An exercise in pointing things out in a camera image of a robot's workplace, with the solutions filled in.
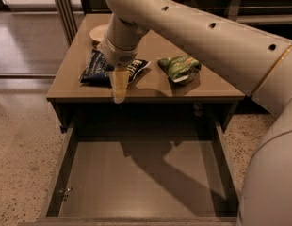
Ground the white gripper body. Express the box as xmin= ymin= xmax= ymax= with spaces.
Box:
xmin=100 ymin=35 xmax=138 ymax=67

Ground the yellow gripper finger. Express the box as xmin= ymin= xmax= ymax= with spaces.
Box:
xmin=109 ymin=67 xmax=129 ymax=104

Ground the blue chip bag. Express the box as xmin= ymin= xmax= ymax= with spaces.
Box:
xmin=79 ymin=49 xmax=150 ymax=86

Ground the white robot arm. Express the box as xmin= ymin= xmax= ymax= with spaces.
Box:
xmin=103 ymin=0 xmax=292 ymax=226

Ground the green chip bag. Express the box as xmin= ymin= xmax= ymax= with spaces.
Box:
xmin=157 ymin=56 xmax=202 ymax=86

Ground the brown cabinet with top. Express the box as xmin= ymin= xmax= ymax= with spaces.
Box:
xmin=46 ymin=14 xmax=244 ymax=126

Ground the open top drawer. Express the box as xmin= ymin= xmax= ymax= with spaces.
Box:
xmin=19 ymin=120 xmax=239 ymax=226

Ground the white paper bowl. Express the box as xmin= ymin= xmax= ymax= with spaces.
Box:
xmin=89 ymin=24 xmax=108 ymax=43

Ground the metal frame post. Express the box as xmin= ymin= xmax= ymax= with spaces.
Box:
xmin=55 ymin=0 xmax=77 ymax=45

